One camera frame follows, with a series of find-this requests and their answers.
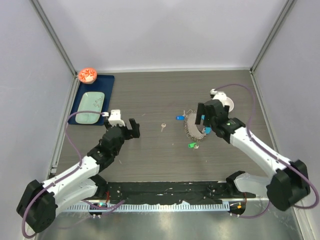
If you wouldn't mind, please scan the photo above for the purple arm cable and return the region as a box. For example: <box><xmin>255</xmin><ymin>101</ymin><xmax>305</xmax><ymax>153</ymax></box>
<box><xmin>21</xmin><ymin>110</ymin><xmax>125</xmax><ymax>238</ymax></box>
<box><xmin>212</xmin><ymin>83</ymin><xmax>320</xmax><ymax>219</ymax></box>

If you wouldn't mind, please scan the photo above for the white bowl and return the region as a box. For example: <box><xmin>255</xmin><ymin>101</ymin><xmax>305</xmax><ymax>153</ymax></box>
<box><xmin>223</xmin><ymin>96</ymin><xmax>235</xmax><ymax>113</ymax></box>

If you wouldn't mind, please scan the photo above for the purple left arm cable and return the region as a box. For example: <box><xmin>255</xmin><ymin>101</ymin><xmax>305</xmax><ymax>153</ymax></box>
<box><xmin>21</xmin><ymin>110</ymin><xmax>125</xmax><ymax>238</ymax></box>

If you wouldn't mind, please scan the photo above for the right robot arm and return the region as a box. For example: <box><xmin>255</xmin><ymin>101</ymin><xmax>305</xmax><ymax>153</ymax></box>
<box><xmin>195</xmin><ymin>99</ymin><xmax>311</xmax><ymax>211</ymax></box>

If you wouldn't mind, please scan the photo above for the dark blue tray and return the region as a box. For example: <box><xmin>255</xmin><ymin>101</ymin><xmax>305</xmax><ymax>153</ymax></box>
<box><xmin>68</xmin><ymin>75</ymin><xmax>115</xmax><ymax>126</ymax></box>

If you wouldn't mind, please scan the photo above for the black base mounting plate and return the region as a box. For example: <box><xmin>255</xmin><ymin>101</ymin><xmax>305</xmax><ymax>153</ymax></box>
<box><xmin>87</xmin><ymin>181</ymin><xmax>256</xmax><ymax>205</ymax></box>

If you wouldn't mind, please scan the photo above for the orange patterned bowl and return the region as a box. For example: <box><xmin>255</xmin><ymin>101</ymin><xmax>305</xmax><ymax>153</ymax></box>
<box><xmin>77</xmin><ymin>67</ymin><xmax>98</xmax><ymax>84</ymax></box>

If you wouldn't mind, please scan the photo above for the white slotted cable duct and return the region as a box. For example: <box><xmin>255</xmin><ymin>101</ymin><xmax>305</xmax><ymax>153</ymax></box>
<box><xmin>64</xmin><ymin>201</ymin><xmax>230</xmax><ymax>213</ymax></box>

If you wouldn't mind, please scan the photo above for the green tag with key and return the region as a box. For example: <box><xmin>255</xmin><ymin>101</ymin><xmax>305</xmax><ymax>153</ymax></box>
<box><xmin>188</xmin><ymin>142</ymin><xmax>199</xmax><ymax>149</ymax></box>

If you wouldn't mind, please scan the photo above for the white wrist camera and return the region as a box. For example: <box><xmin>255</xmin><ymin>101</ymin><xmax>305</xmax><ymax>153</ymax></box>
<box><xmin>210</xmin><ymin>88</ymin><xmax>228</xmax><ymax>102</ymax></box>
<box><xmin>102</xmin><ymin>109</ymin><xmax>126</xmax><ymax>127</ymax></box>

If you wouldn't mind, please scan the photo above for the steel key organizer blue handle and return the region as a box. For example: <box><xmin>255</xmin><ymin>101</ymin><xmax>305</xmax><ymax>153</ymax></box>
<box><xmin>183</xmin><ymin>109</ymin><xmax>211</xmax><ymax>142</ymax></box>

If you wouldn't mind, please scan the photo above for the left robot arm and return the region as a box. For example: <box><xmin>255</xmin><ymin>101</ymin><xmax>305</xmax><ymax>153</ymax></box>
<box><xmin>16</xmin><ymin>118</ymin><xmax>140</xmax><ymax>239</ymax></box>

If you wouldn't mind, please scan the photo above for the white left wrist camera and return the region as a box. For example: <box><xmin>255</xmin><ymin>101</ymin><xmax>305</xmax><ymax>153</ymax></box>
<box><xmin>102</xmin><ymin>109</ymin><xmax>126</xmax><ymax>127</ymax></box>

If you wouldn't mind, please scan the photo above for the blue key tag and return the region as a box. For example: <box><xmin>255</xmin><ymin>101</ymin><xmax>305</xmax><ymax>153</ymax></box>
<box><xmin>176</xmin><ymin>115</ymin><xmax>185</xmax><ymax>121</ymax></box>

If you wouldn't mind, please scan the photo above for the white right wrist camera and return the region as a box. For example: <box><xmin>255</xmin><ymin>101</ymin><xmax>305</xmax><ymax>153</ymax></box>
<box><xmin>210</xmin><ymin>88</ymin><xmax>228</xmax><ymax>102</ymax></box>

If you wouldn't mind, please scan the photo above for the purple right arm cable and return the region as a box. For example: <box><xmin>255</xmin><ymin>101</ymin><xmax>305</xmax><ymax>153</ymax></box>
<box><xmin>212</xmin><ymin>83</ymin><xmax>320</xmax><ymax>219</ymax></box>

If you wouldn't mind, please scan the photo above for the pale green rectangular plate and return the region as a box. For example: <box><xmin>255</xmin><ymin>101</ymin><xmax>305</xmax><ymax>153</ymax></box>
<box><xmin>75</xmin><ymin>91</ymin><xmax>105</xmax><ymax>125</ymax></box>

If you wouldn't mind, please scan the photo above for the silver key with ring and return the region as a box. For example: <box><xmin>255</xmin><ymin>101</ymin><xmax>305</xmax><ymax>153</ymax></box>
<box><xmin>161</xmin><ymin>123</ymin><xmax>166</xmax><ymax>132</ymax></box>

